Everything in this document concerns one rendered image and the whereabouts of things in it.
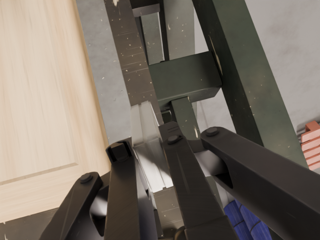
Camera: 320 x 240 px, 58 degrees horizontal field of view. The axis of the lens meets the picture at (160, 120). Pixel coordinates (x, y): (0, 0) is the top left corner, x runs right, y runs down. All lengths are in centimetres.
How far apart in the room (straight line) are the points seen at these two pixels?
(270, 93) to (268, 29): 163
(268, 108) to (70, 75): 35
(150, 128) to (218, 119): 232
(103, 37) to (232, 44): 23
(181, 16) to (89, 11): 39
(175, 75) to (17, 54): 30
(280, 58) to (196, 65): 177
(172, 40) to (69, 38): 43
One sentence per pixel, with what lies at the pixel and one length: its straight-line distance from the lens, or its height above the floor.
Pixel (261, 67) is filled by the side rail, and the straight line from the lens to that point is 53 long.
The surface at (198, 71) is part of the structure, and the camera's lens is 60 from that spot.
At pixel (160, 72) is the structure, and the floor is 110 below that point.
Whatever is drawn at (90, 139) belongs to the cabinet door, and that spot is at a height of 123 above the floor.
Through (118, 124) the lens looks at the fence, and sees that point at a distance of 48.
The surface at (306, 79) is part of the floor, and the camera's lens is 265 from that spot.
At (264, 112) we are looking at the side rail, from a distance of 51.
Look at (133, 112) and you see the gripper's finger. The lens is 19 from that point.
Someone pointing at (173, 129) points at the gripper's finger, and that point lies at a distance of 16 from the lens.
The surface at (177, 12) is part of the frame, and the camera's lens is 90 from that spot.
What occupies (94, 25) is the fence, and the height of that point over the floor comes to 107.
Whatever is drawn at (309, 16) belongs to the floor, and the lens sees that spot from 227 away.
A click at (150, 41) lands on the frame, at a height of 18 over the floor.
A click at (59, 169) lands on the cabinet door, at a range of 51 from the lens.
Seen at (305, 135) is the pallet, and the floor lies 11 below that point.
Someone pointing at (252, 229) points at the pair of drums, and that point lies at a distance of 320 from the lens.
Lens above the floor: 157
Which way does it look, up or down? 44 degrees down
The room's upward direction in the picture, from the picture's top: 161 degrees clockwise
